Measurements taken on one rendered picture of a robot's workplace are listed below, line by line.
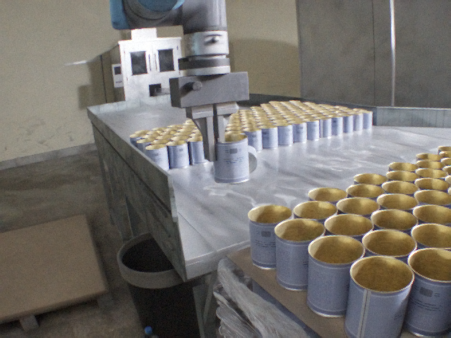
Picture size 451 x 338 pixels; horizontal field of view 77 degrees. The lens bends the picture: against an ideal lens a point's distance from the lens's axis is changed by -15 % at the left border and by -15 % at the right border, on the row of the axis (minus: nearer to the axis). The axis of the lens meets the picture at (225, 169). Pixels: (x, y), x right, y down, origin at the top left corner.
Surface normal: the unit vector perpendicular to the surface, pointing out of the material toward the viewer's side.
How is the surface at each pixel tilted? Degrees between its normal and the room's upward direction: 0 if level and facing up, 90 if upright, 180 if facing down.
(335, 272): 89
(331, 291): 89
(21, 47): 90
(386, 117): 90
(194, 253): 0
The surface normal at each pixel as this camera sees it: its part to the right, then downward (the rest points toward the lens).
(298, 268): -0.18, 0.28
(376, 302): -0.51, 0.28
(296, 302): -0.11, -0.95
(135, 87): 0.47, 0.24
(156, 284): 0.08, 0.30
